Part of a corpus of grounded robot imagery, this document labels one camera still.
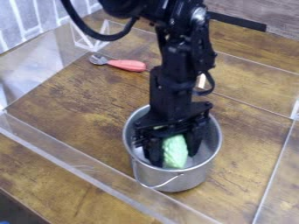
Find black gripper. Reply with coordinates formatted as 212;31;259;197
133;66;213;167

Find green bumpy toy vegetable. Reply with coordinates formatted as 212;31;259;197
159;134;188;169

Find silver metal pot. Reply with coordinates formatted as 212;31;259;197
122;105;223;193

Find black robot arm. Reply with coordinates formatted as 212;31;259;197
98;0;216;167

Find clear acrylic enclosure panel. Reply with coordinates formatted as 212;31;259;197
0;112;219;224

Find red handled metal spoon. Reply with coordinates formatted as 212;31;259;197
88;54;145;72

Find black strip on wall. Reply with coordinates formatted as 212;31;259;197
209;11;267;32

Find black cable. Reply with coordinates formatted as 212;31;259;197
60;0;140;42

